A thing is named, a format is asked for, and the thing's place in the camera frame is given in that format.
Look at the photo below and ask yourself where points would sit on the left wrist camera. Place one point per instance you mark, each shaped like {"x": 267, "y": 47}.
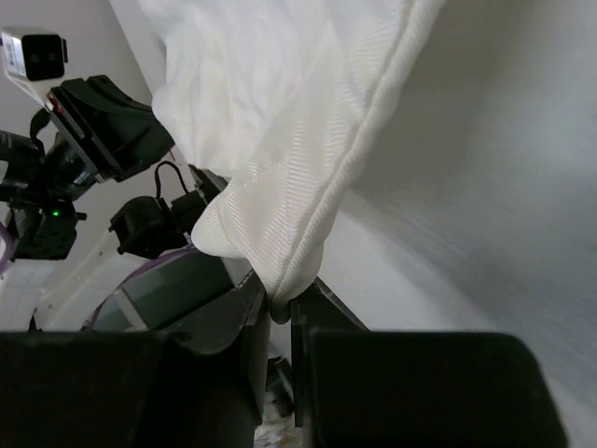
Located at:
{"x": 35, "y": 60}

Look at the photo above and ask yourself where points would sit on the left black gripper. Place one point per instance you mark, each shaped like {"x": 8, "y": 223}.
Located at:
{"x": 93, "y": 130}

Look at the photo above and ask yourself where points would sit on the white pleated skirt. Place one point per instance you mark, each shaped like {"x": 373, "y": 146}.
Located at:
{"x": 284, "y": 99}

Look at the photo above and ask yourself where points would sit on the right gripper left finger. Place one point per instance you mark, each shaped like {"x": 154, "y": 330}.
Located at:
{"x": 198, "y": 383}

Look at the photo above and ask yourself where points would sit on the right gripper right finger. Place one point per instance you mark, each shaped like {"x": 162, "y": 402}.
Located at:
{"x": 355, "y": 387}

